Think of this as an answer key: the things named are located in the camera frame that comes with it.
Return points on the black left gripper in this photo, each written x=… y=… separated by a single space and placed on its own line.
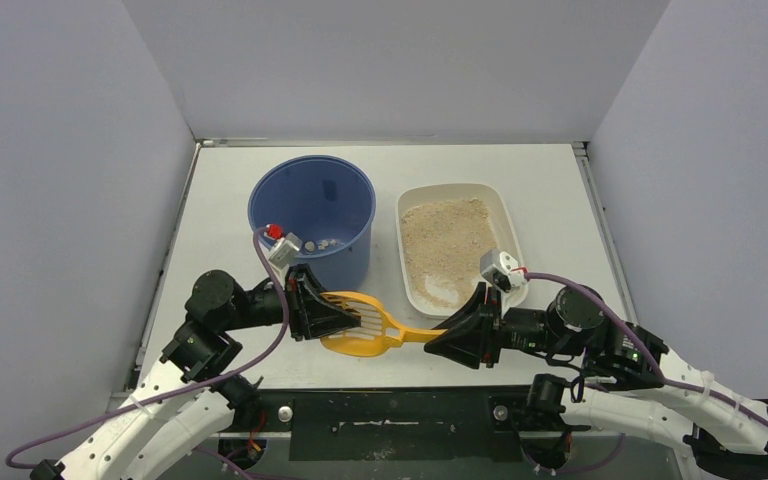
x=296 y=304

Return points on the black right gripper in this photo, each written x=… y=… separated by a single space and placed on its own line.
x=490 y=326

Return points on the yellow slotted litter scoop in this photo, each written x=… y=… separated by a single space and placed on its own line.
x=378 y=332

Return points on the white plastic litter tray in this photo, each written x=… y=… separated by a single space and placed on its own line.
x=499 y=218

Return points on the blue plastic bucket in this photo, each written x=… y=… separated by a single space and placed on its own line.
x=326 y=201

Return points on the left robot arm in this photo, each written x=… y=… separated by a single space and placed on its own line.
x=185 y=398

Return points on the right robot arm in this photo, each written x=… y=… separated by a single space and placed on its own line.
x=627 y=380

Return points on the beige cat litter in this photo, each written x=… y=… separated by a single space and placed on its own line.
x=442 y=243

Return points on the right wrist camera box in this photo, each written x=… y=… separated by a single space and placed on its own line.
x=502 y=271

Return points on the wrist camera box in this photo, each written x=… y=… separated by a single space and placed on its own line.
x=285 y=248
x=502 y=271

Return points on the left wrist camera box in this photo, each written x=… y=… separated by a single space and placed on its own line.
x=285 y=248

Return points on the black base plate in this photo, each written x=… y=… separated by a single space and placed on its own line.
x=407 y=424

